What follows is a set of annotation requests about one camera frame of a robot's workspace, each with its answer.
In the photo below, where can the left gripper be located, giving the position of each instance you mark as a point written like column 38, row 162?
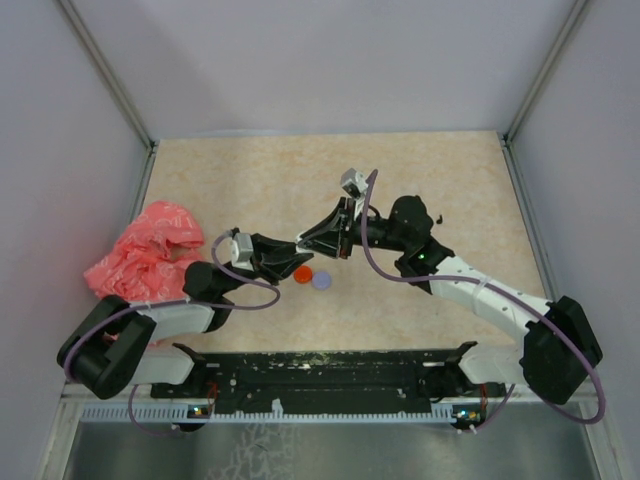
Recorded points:
column 273, row 258

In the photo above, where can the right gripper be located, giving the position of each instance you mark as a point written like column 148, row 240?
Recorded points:
column 329, row 244

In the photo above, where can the orange charging case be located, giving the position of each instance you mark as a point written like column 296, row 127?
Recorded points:
column 303, row 274

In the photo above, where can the purple charging case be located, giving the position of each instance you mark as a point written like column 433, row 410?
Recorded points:
column 321, row 280

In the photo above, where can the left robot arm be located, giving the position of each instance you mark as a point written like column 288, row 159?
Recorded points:
column 116, row 345

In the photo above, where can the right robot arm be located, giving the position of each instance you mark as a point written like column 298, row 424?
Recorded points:
column 553, row 348

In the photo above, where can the pink plastic bag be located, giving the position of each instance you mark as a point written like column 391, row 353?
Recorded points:
column 148, row 262

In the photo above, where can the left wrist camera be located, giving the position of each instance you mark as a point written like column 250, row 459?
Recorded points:
column 241, row 250

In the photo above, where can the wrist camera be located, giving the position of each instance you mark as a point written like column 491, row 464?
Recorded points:
column 241, row 250
column 355, row 185

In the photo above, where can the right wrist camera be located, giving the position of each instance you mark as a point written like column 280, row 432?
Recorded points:
column 355, row 185

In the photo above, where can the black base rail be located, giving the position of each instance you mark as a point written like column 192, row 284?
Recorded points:
column 332, row 382

